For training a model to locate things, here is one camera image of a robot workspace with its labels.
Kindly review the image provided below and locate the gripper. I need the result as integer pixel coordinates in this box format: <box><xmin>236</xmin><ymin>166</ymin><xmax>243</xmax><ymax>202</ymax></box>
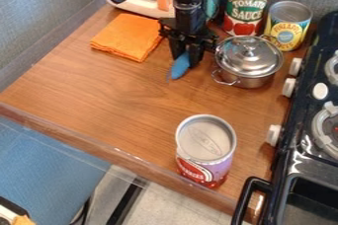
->
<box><xmin>156</xmin><ymin>1</ymin><xmax>221</xmax><ymax>70</ymax></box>

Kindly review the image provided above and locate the orange cloth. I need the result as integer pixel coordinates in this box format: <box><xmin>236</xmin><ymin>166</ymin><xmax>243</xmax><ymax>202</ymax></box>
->
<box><xmin>88</xmin><ymin>13</ymin><xmax>165</xmax><ymax>64</ymax></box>

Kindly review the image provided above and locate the silver pot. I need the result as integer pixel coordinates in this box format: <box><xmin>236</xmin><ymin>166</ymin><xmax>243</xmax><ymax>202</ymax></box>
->
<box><xmin>210</xmin><ymin>60</ymin><xmax>283</xmax><ymax>90</ymax></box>

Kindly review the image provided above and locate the red tomato sauce can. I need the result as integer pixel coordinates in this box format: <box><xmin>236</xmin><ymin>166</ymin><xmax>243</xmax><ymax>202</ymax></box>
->
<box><xmin>220</xmin><ymin>0</ymin><xmax>273</xmax><ymax>38</ymax></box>

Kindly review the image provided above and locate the blue fork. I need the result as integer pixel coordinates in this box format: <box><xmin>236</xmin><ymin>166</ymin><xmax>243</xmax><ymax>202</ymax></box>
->
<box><xmin>169</xmin><ymin>50</ymin><xmax>194</xmax><ymax>81</ymax></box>

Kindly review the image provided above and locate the yellow pineapple can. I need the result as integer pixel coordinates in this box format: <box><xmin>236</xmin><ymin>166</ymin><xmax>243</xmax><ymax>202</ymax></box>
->
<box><xmin>262</xmin><ymin>0</ymin><xmax>314</xmax><ymax>52</ymax></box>

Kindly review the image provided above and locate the silver pot lid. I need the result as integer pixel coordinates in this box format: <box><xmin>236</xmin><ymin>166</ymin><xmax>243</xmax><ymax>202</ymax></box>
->
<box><xmin>213</xmin><ymin>35</ymin><xmax>286</xmax><ymax>79</ymax></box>

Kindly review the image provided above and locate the red and purple can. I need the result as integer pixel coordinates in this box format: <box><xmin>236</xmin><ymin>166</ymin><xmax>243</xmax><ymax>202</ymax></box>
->
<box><xmin>174</xmin><ymin>113</ymin><xmax>239</xmax><ymax>190</ymax></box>

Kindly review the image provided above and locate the toy stove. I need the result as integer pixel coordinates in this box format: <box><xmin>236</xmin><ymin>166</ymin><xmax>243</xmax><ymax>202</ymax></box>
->
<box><xmin>229</xmin><ymin>11</ymin><xmax>338</xmax><ymax>225</ymax></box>

